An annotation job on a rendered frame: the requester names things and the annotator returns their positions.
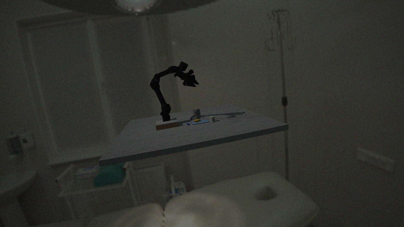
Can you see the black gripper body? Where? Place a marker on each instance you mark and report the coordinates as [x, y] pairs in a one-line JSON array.
[[186, 79]]

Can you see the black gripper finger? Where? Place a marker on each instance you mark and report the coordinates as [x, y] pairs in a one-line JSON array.
[[190, 84], [194, 81]]

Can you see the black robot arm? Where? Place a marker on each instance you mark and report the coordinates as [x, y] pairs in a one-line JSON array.
[[155, 86]]

